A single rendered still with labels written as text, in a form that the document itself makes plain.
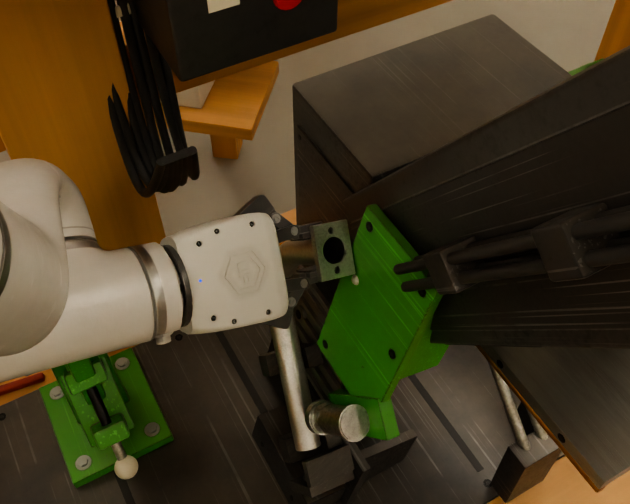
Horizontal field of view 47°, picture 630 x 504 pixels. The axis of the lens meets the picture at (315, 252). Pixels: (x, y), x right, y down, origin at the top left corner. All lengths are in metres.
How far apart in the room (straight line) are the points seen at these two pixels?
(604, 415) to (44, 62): 0.64
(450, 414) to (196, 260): 0.47
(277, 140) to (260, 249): 2.00
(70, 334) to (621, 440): 0.51
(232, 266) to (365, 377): 0.20
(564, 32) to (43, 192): 2.97
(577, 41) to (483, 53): 2.37
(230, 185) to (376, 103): 1.69
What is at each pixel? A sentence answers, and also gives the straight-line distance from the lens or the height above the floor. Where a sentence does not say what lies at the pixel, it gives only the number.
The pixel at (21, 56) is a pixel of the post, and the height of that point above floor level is 1.36.
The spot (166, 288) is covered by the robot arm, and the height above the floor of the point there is 1.29.
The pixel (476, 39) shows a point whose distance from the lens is 0.96.
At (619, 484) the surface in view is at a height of 0.90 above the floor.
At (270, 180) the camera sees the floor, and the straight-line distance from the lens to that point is 2.50.
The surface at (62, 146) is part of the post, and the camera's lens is 0.84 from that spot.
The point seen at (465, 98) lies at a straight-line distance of 0.87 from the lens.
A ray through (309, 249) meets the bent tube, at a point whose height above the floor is 1.22.
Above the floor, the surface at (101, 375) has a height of 1.05.
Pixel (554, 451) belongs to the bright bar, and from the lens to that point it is 0.88.
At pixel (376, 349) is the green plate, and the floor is 1.16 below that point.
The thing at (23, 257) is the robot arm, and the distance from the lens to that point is 0.40.
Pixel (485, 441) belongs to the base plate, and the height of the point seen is 0.90.
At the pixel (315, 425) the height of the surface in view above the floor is 1.05.
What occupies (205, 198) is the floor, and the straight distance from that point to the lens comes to 2.47.
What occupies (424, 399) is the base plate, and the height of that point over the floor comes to 0.90.
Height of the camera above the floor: 1.77
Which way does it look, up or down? 51 degrees down
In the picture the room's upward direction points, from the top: straight up
